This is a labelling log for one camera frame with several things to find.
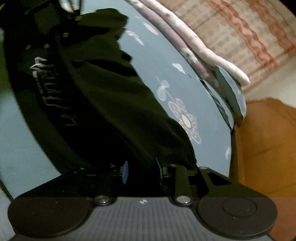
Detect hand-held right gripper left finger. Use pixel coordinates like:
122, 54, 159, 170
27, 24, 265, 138
55, 161, 129, 207

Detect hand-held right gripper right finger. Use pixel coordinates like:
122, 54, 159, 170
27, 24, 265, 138
155, 157, 246, 207

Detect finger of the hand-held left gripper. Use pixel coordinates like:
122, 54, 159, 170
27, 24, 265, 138
23, 31, 71, 51

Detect black pants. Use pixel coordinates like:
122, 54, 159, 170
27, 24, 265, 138
0, 8, 199, 200

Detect bed with blue floral sheet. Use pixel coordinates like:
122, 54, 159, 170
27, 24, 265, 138
0, 0, 238, 200

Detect wooden headboard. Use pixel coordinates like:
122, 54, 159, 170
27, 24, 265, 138
229, 97, 296, 241

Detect purple floral quilt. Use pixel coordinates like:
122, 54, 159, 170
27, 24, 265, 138
125, 0, 215, 80

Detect pink floral quilt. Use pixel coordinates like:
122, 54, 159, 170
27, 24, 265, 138
141, 0, 251, 85

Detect beige patterned curtain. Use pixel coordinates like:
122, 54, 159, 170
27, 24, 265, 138
159, 0, 296, 93

